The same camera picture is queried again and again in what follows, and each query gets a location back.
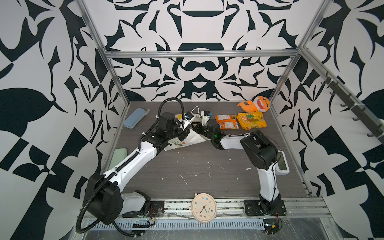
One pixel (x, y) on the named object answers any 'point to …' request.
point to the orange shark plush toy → (261, 104)
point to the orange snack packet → (227, 121)
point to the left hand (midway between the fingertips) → (190, 121)
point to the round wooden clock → (203, 207)
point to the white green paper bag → (193, 137)
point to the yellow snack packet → (254, 119)
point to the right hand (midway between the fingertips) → (190, 122)
